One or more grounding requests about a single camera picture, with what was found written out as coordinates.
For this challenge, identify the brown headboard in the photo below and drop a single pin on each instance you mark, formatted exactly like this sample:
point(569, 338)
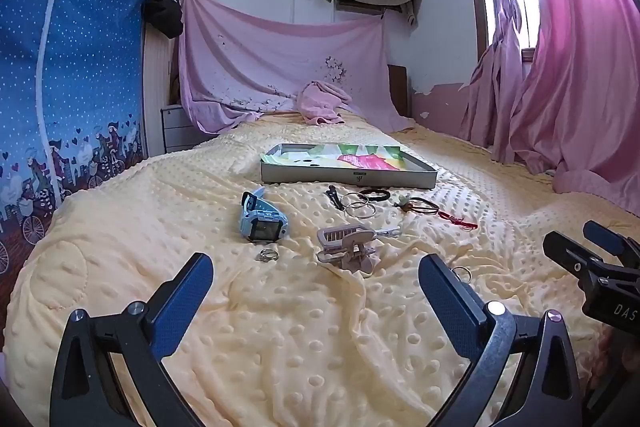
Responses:
point(397, 87)

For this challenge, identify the yellow dotted blanket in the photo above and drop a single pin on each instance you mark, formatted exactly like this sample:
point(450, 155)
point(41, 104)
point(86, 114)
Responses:
point(300, 332)

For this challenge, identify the black bag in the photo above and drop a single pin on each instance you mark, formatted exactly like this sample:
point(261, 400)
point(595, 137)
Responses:
point(162, 12)

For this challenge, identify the small silver hair clip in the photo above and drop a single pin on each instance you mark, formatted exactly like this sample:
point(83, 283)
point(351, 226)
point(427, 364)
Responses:
point(389, 231)

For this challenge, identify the pink curtain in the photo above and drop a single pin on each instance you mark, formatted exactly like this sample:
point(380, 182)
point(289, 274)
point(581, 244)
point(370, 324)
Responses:
point(575, 82)

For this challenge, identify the pink hanging sheet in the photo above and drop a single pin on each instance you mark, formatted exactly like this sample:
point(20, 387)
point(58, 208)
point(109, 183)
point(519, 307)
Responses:
point(260, 52)

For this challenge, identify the pink crumpled towel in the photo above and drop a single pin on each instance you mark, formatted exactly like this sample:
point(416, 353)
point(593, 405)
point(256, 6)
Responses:
point(322, 104)

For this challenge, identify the blue dotted wardrobe cover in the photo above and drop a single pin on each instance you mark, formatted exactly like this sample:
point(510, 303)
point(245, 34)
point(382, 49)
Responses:
point(75, 57)

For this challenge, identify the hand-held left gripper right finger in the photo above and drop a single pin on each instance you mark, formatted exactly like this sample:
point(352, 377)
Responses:
point(445, 302)

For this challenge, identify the blue child smartwatch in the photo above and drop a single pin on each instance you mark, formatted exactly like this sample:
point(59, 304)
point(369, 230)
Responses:
point(257, 219)

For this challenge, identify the black hair clip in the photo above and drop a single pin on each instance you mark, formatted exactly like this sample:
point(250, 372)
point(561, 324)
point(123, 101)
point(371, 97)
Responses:
point(334, 198)

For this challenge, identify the wooden window frame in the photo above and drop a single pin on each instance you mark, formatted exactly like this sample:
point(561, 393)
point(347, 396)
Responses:
point(481, 22)

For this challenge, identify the grey tray with colourful lining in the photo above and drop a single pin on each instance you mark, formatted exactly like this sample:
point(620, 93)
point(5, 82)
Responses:
point(345, 172)

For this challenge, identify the pink hair claw clip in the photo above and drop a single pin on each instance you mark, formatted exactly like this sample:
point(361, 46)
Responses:
point(345, 241)

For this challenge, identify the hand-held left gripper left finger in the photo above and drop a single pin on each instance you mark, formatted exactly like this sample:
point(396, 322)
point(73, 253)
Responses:
point(185, 302)

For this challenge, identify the grey drawer unit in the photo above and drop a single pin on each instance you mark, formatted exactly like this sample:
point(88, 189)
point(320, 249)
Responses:
point(180, 127)

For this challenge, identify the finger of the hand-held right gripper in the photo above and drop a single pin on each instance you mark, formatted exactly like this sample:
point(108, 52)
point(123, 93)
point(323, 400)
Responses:
point(612, 242)
point(567, 253)

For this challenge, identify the wooden cabinet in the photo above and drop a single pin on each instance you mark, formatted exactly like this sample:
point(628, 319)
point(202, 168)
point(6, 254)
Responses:
point(157, 82)

